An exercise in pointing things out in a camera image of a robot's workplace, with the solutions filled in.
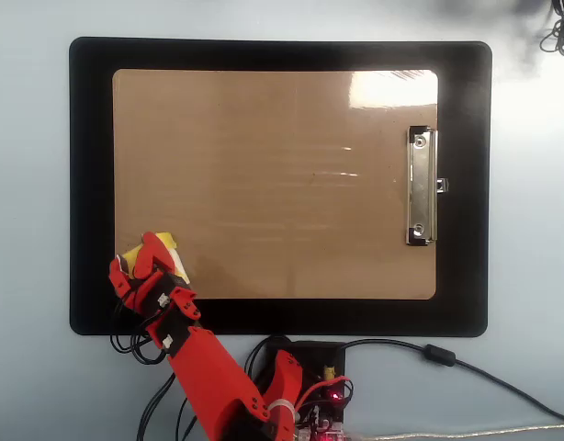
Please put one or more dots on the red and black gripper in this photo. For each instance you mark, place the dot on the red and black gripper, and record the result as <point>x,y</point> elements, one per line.
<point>165,294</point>

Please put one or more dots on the yellow white sponge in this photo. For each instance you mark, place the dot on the yellow white sponge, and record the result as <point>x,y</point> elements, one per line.
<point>169,239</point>

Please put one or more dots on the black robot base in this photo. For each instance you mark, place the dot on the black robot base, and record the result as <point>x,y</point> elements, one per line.
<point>319,356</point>

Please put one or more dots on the small controller circuit board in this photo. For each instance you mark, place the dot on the small controller circuit board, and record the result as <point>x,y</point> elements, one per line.
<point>328,434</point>

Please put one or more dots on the black desk mat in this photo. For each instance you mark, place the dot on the black desk mat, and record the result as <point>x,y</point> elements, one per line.
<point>89,184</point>

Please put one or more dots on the brown clipboard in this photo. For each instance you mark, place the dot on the brown clipboard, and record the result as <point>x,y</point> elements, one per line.
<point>263,115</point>

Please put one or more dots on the silver metal clipboard clip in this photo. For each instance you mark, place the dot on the silver metal clipboard clip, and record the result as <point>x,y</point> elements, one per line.
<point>422,184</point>

